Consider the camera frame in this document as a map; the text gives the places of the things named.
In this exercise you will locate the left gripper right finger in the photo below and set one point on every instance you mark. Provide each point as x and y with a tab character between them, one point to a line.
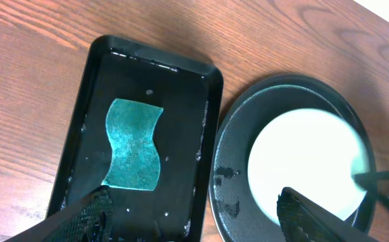
302	220

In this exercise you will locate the round black serving tray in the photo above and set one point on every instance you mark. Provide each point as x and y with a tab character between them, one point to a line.
236	214

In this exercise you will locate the mint green plate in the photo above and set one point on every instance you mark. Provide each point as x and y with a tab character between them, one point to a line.
313	152

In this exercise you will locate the black rectangular water tray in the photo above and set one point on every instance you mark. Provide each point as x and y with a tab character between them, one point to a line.
189	92

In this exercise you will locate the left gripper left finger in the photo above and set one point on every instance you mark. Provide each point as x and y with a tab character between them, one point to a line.
88	219

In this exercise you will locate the green yellow sponge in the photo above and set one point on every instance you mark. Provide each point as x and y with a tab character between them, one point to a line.
135	162

